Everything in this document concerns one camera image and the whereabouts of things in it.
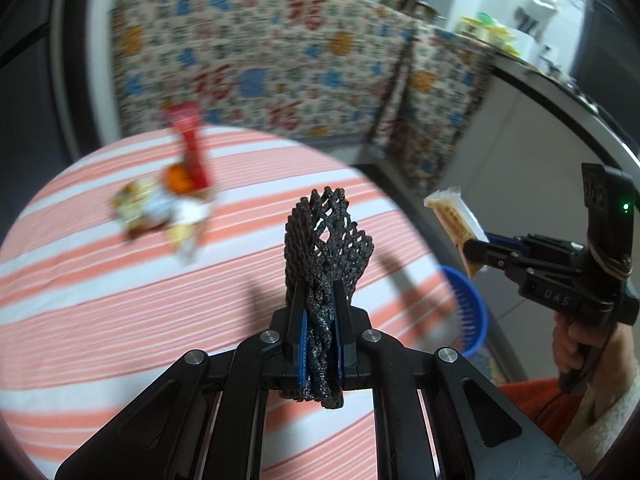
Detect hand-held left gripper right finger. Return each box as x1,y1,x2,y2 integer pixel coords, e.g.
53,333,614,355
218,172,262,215
332,280,583,480

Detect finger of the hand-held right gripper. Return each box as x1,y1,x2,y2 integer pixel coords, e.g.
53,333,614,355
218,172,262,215
462,237,528,275
484,231,533,256

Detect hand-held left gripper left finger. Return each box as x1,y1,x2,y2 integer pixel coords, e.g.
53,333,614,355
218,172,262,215
54,280,308,480

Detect yellow snack packet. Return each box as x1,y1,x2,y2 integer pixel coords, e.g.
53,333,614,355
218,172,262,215
424,187,490,278

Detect blue plastic basket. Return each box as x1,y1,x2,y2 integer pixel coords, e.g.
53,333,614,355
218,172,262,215
440,266,488,358

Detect black foam net sleeve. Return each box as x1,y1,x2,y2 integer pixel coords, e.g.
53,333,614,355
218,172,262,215
281,187,375,410

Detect person's right forearm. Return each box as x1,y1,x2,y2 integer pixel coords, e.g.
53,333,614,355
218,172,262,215
557,355,640,466

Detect person's right hand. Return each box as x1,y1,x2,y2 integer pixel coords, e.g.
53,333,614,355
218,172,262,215
552,312,640,386

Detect orange garment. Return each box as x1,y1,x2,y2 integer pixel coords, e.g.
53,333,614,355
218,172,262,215
497,379,583,448

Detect black countertop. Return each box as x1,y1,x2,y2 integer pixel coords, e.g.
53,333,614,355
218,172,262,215
490,52,640,171

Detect white flower print packet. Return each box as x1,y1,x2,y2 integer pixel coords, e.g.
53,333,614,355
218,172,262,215
167,197,211,266

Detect orange and white snack packet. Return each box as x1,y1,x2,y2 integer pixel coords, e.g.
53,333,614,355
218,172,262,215
164,162,198,196

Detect yellow and green containers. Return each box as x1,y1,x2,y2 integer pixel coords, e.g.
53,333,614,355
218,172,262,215
460,12,516,53

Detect tall red snack packet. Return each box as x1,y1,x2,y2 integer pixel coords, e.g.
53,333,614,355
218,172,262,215
165,102,211,188

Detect steel pot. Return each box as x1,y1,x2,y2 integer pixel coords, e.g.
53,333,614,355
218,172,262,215
377,0,446,23

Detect printed blanket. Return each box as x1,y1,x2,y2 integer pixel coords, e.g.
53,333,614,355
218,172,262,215
111,0,496,191

